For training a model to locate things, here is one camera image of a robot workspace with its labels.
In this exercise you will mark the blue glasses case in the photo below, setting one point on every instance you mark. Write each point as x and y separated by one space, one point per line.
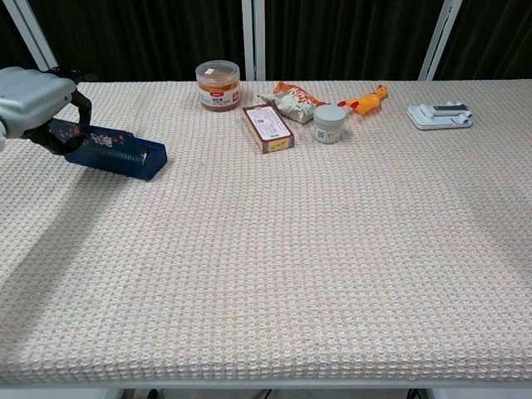
112 151

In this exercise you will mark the clear plastic snack jar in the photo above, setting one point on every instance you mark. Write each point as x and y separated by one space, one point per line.
218 85

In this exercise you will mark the beige woven tablecloth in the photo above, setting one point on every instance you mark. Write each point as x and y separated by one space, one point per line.
291 249

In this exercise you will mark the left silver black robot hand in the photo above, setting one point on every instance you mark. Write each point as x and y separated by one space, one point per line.
29 99

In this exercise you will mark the white grey stapler device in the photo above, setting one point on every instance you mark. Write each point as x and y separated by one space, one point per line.
438 116

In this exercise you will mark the yellow rubber chicken toy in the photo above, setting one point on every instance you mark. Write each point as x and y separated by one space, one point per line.
365 104

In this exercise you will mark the brown snack bar packet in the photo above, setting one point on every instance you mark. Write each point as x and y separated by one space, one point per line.
268 129

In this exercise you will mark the small grey white jar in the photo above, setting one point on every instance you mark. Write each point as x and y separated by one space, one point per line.
329 124

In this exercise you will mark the orange white snack bag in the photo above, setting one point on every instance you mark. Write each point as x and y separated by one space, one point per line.
297 104

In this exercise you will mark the grey aluminium frame post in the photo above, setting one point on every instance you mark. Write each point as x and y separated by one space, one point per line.
33 37
253 41
440 41

